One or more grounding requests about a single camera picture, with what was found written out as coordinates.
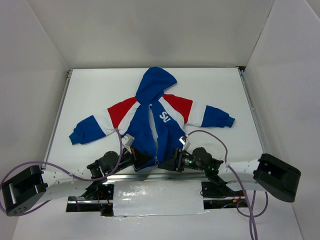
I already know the white cover plate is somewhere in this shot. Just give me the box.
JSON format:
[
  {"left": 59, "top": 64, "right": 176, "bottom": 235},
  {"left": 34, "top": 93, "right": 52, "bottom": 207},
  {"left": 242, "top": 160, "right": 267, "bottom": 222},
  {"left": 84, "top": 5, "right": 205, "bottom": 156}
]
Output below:
[{"left": 113, "top": 180, "right": 205, "bottom": 217}]

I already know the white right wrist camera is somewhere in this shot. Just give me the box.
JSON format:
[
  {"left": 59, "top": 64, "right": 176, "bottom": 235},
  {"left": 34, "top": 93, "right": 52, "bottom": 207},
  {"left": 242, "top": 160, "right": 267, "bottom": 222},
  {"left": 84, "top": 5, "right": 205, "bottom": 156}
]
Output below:
[{"left": 179, "top": 136, "right": 191, "bottom": 151}]

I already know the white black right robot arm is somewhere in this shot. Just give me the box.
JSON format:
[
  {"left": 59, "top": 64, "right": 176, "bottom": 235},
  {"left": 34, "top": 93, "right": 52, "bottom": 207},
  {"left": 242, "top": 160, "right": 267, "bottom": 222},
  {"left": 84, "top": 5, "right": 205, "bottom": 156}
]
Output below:
[{"left": 158, "top": 147, "right": 301, "bottom": 203}]

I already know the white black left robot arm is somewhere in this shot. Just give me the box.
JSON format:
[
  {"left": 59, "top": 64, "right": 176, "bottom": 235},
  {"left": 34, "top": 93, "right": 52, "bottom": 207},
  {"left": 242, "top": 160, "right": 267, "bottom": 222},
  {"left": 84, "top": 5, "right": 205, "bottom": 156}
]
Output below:
[{"left": 0, "top": 147, "right": 152, "bottom": 217}]

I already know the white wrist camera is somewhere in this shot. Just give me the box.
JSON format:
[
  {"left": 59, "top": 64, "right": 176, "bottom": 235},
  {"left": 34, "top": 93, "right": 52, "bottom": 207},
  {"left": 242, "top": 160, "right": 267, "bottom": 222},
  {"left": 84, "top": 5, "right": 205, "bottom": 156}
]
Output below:
[
  {"left": 179, "top": 136, "right": 191, "bottom": 151},
  {"left": 121, "top": 134, "right": 135, "bottom": 148}
]

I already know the blue white red hooded jacket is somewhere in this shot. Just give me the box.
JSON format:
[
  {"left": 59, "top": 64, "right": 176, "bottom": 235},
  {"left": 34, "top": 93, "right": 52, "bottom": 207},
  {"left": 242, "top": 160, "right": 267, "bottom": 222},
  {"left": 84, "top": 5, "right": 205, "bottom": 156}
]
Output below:
[{"left": 69, "top": 66, "right": 235, "bottom": 169}]

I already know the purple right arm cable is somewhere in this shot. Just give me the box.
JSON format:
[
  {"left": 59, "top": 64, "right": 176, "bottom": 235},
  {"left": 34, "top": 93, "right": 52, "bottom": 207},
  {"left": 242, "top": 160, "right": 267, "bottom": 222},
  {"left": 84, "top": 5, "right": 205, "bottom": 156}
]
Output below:
[{"left": 185, "top": 129, "right": 269, "bottom": 240}]

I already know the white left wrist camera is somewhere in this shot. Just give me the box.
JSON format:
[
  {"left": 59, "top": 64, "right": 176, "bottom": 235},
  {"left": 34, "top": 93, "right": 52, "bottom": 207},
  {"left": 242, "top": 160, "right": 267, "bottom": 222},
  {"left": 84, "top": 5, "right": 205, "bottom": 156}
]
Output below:
[{"left": 121, "top": 134, "right": 135, "bottom": 148}]

